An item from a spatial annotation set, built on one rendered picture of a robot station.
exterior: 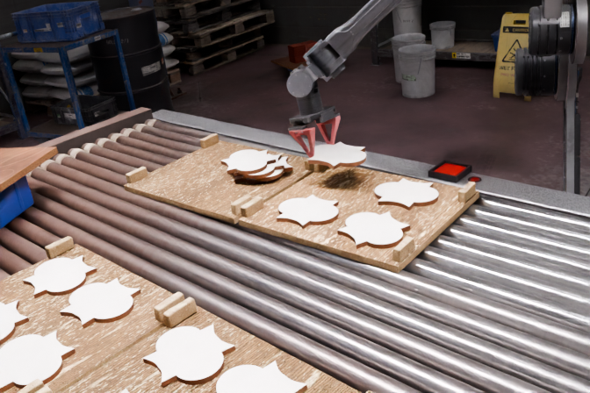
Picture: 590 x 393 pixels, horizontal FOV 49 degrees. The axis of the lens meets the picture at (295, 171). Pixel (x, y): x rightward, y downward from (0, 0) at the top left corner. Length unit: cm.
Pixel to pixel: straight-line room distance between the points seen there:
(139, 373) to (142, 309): 17
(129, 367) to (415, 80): 431
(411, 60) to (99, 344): 424
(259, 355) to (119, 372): 22
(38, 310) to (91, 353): 20
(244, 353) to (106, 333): 26
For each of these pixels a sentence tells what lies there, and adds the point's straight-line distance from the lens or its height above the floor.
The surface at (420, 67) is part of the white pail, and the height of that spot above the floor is 25.
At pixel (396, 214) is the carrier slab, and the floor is 94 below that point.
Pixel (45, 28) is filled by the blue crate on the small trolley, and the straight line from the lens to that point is 479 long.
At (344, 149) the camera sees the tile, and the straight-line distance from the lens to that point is 153.
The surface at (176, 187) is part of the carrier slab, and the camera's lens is 166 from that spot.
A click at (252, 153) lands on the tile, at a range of 166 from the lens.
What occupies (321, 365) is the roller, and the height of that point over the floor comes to 91.
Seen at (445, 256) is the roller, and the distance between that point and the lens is 126.
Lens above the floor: 158
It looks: 23 degrees down
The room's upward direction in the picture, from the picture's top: 7 degrees counter-clockwise
